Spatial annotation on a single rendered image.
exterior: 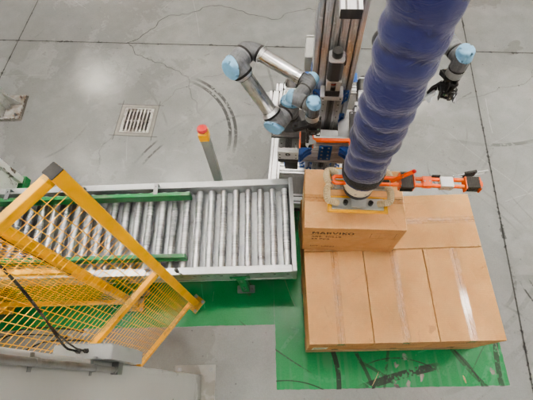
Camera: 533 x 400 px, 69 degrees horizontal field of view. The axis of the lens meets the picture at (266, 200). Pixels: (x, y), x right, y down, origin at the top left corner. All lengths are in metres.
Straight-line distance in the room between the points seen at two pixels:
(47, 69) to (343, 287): 3.92
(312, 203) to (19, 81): 3.70
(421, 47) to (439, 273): 1.80
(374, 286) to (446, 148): 1.76
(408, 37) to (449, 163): 2.67
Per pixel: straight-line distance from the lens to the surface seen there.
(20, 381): 1.13
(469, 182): 2.36
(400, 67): 1.39
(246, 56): 2.21
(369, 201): 2.26
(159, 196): 2.89
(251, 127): 3.86
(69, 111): 4.55
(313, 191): 2.42
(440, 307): 2.77
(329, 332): 2.59
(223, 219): 2.80
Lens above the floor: 3.10
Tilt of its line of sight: 64 degrees down
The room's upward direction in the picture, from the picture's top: 6 degrees counter-clockwise
